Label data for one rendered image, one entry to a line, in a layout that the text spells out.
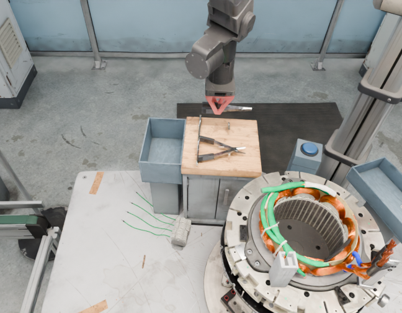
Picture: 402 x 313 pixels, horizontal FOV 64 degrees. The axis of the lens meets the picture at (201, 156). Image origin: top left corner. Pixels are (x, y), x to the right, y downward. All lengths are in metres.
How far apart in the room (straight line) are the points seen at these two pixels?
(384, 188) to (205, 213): 0.49
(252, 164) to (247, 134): 0.11
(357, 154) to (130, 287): 0.78
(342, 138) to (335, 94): 1.94
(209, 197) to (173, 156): 0.15
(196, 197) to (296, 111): 1.88
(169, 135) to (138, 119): 1.56
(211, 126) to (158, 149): 0.17
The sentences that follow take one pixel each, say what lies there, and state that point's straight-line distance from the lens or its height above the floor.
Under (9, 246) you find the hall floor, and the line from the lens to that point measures 2.11.
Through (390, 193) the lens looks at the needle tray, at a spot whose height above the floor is 1.02.
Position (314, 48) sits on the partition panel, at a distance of 3.18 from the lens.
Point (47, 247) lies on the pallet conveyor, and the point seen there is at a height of 0.69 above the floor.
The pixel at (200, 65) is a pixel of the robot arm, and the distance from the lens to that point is 0.65.
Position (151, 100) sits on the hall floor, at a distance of 2.69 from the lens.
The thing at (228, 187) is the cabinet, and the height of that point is 0.98.
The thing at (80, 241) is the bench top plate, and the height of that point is 0.78.
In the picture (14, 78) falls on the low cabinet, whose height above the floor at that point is 0.21.
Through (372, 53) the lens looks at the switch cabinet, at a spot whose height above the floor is 0.25.
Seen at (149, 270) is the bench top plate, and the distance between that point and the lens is 0.98.
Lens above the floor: 1.69
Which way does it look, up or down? 49 degrees down
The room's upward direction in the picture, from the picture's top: 3 degrees clockwise
